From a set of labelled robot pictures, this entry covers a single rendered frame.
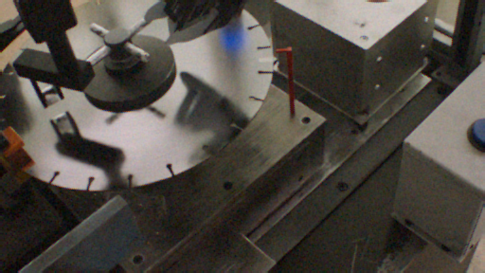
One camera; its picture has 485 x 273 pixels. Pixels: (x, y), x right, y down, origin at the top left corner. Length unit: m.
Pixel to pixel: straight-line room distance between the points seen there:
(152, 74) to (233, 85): 0.09
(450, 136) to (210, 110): 0.26
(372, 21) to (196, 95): 0.27
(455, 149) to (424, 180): 0.05
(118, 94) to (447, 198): 0.38
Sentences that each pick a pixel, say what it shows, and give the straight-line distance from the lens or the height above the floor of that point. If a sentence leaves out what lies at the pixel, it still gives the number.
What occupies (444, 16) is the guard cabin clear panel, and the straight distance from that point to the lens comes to 0.95.
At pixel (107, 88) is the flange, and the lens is 0.66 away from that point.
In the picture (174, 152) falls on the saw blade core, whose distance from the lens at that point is 0.59.
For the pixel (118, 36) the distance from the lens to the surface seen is 0.66.
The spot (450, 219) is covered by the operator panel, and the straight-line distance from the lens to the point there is 0.70.
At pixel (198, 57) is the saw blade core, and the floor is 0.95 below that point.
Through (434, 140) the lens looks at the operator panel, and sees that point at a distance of 0.67.
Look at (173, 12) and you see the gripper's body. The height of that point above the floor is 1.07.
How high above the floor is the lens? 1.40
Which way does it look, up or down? 49 degrees down
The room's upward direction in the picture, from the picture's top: 8 degrees counter-clockwise
